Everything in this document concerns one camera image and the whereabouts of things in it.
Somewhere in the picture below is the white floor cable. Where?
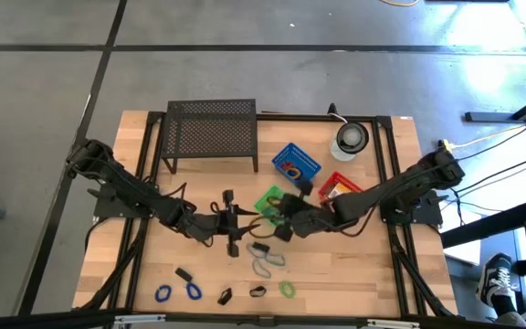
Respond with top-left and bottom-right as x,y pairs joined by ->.
452,123 -> 526,150

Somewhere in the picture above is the person's shoe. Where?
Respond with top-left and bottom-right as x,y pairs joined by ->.
476,252 -> 516,308

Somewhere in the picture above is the blue plastic basket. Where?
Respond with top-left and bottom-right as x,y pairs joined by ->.
270,142 -> 323,189

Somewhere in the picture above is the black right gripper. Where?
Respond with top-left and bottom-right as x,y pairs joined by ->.
269,180 -> 335,242

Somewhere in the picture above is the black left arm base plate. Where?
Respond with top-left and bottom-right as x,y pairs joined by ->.
92,182 -> 160,220

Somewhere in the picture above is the person's leg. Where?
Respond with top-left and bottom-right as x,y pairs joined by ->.
490,299 -> 526,329

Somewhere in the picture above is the black aluminium table frame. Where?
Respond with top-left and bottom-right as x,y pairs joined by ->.
71,109 -> 459,321

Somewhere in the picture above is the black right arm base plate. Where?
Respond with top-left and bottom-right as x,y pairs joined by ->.
378,189 -> 446,227

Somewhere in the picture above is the black mesh metal shelf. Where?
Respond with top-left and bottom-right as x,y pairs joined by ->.
160,98 -> 259,175

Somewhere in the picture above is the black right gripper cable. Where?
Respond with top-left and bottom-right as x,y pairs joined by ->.
247,214 -> 277,239

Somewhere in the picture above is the silver frame bracket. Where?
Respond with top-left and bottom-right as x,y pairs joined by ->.
112,313 -> 167,326
365,318 -> 422,329

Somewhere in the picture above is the red plastic basket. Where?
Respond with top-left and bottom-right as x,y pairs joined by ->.
318,171 -> 365,205

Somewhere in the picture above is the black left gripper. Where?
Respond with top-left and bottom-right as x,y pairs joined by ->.
194,190 -> 258,259

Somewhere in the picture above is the green coil keychain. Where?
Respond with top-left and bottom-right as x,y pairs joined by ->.
279,280 -> 297,300

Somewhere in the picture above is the green plastic basket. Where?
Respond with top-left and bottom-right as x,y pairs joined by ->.
253,184 -> 294,228

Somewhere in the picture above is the white cylinder bin black rim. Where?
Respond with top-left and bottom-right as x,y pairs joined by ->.
329,121 -> 371,163

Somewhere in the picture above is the yellow sticky notes pack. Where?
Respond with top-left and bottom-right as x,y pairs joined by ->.
326,183 -> 347,201

